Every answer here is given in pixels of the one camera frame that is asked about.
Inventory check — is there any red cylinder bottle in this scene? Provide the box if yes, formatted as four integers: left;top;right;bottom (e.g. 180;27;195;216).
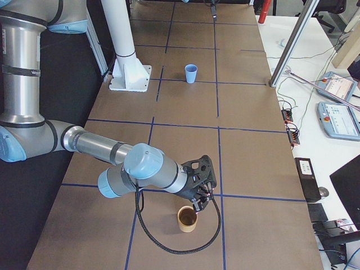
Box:
258;0;272;24

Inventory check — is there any black braided right cable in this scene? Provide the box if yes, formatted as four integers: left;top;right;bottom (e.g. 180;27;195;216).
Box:
134;188;222;253

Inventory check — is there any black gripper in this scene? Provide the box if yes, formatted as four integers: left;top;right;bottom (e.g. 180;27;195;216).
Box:
176;182;211;214

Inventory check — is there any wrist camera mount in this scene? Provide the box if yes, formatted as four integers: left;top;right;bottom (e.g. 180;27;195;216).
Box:
182;155;217;193

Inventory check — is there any teach pendant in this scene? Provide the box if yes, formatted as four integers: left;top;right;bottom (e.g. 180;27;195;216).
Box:
317;102;359;141
316;71;357;101

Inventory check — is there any blue ribbed cup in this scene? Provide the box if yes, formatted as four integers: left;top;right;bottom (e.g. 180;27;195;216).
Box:
184;64;198;84

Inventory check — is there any far teach pendant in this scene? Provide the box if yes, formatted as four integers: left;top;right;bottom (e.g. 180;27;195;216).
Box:
316;71;357;101

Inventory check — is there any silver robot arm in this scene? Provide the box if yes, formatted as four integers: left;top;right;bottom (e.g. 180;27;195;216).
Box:
1;1;216;212

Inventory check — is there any black box with label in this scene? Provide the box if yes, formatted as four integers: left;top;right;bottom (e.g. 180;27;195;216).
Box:
294;157;321;203

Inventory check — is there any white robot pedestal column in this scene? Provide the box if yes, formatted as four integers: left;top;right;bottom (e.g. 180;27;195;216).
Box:
101;0;152;92

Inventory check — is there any near teach pendant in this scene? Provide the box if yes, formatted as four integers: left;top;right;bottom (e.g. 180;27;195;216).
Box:
317;102;359;141

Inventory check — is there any bamboo cup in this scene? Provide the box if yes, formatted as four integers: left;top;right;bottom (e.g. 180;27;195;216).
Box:
177;206;197;233

